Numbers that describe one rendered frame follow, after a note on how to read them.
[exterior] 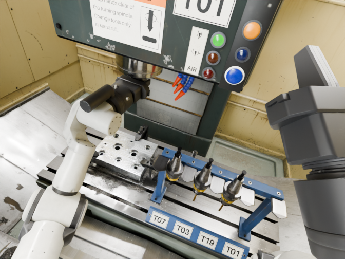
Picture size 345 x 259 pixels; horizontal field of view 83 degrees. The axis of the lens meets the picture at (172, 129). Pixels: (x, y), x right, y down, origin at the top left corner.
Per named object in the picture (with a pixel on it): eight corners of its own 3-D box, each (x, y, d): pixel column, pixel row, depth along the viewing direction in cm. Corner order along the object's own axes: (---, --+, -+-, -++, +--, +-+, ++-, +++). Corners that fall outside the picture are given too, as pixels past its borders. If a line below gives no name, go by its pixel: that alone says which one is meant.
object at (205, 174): (209, 174, 72) (215, 163, 68) (209, 184, 69) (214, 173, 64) (198, 171, 73) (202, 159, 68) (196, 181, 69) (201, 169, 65)
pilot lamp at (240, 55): (246, 63, 35) (251, 50, 33) (233, 59, 35) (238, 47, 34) (246, 61, 35) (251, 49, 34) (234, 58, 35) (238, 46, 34)
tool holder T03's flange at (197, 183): (210, 177, 74) (212, 173, 73) (209, 190, 70) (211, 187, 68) (194, 172, 75) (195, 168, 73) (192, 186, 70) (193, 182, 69)
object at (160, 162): (164, 173, 71) (164, 172, 71) (150, 168, 72) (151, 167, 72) (170, 160, 77) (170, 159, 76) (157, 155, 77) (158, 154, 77)
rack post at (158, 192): (159, 204, 95) (167, 167, 75) (149, 200, 96) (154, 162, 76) (167, 187, 102) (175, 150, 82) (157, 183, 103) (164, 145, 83)
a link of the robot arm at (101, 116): (131, 121, 61) (108, 143, 53) (101, 108, 63) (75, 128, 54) (132, 89, 53) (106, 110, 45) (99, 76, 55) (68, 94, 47)
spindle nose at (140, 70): (169, 65, 72) (173, 30, 64) (154, 84, 60) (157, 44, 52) (128, 54, 74) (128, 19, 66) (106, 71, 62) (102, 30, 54)
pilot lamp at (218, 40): (222, 48, 35) (226, 35, 33) (210, 45, 35) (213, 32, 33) (222, 48, 35) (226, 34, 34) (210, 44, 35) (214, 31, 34)
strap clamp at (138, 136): (138, 151, 117) (139, 134, 107) (133, 150, 117) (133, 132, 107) (147, 137, 127) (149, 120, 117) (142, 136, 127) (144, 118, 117)
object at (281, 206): (287, 221, 65) (288, 220, 64) (270, 215, 65) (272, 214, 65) (285, 203, 70) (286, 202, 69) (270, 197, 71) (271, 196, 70)
